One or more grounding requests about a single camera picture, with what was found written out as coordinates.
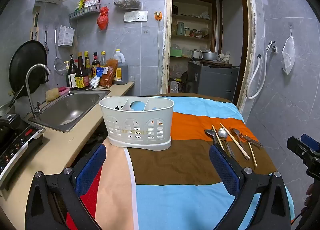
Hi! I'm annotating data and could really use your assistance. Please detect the white hanging box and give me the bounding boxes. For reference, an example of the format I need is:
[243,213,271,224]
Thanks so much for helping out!
[58,25,75,47]

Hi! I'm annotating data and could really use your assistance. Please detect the black round pan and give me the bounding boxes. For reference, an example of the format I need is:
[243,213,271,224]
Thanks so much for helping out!
[9,40,48,96]

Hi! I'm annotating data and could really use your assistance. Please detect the dark yellow-label sauce bottle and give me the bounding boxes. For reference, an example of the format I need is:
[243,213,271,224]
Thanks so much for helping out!
[75,52,90,89]

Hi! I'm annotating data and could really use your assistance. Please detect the white and blue bag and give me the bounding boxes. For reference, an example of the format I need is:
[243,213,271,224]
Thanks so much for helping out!
[89,67,105,88]

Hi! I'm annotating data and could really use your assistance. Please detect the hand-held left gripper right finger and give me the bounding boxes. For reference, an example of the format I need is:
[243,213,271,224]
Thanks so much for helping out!
[209,143,292,230]

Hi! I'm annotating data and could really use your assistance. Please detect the white plastic utensil caddy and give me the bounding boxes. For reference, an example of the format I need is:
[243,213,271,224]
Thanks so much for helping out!
[99,96,174,151]

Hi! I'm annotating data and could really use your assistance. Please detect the black induction cooker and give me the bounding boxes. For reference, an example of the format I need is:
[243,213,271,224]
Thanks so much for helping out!
[0,113,46,190]

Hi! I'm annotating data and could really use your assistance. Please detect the yellow loofah sponge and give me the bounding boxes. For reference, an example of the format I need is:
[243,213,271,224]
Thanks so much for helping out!
[45,88,61,102]

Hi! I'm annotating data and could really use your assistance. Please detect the metal wall tap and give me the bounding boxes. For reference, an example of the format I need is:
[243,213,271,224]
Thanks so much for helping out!
[265,40,278,53]

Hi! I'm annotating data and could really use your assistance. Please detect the large dark oil jug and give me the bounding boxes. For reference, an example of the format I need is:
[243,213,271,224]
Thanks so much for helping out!
[112,49,128,85]

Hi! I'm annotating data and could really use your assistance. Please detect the dark red-label sauce bottle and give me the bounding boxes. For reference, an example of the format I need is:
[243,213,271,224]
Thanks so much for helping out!
[92,52,101,75]

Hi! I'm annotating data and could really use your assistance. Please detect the white rag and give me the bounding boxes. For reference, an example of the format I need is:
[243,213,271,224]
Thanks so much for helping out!
[52,116,83,127]

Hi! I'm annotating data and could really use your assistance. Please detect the white mesh bag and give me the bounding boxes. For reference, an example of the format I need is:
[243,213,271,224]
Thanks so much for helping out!
[282,26,296,75]

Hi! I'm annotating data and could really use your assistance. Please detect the metal cooking pot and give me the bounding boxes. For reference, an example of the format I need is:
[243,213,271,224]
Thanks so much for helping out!
[202,50,217,61]

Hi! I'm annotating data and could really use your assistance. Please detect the stainless steel sink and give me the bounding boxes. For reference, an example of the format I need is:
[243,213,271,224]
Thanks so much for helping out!
[28,90,111,133]

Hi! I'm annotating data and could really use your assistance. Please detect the chrome faucet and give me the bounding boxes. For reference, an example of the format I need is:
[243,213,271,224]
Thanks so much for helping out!
[25,64,52,120]

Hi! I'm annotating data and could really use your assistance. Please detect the grey cabinet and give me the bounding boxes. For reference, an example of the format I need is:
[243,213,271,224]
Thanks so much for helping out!
[187,61,239,95]

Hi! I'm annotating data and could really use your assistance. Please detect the colourful striped blanket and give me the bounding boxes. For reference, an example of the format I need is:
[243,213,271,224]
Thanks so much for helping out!
[66,93,295,230]

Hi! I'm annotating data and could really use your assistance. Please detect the white hose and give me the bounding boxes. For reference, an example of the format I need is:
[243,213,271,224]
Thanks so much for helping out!
[246,54,268,99]

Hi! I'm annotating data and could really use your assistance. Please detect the orange snack packet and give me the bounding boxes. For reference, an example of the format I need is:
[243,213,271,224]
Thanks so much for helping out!
[100,59,118,88]

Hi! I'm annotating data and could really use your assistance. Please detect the wooden storage shelf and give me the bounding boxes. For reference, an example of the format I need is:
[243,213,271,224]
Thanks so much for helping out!
[171,0,217,58]

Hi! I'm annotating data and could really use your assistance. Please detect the yellow-cap sauce bottle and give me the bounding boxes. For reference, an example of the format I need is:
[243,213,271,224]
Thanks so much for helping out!
[84,51,93,83]

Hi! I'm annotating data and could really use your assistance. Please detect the wooden door frame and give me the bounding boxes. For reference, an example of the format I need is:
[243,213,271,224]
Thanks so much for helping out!
[160,0,258,110]

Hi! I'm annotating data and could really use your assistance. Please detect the metal mesh strainer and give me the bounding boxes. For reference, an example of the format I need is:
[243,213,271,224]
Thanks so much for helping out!
[54,28,68,76]

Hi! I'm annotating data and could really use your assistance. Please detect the grey wall shelf rack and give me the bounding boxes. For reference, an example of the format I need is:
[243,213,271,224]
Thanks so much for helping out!
[69,5,101,20]

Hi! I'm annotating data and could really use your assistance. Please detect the metal spoon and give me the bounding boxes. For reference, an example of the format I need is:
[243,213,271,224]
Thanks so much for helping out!
[204,129,222,146]
[218,128,236,159]

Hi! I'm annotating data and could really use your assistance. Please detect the red plastic bag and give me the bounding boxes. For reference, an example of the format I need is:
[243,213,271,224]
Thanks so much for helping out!
[97,6,109,30]

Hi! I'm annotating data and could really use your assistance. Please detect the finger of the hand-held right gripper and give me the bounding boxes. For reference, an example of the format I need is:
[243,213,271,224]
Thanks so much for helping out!
[287,137,313,159]
[301,134,320,152]

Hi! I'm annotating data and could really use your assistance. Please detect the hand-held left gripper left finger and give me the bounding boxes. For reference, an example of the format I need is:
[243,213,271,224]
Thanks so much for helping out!
[25,142,107,230]

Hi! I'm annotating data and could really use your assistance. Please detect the person's right hand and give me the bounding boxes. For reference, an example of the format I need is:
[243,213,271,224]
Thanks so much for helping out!
[305,184,317,207]

